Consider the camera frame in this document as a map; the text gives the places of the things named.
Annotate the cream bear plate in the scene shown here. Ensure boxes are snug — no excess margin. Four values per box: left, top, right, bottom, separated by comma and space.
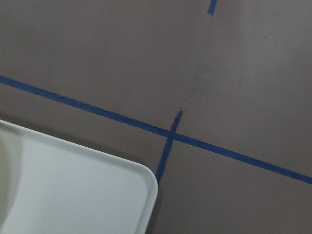
0, 121, 158, 234

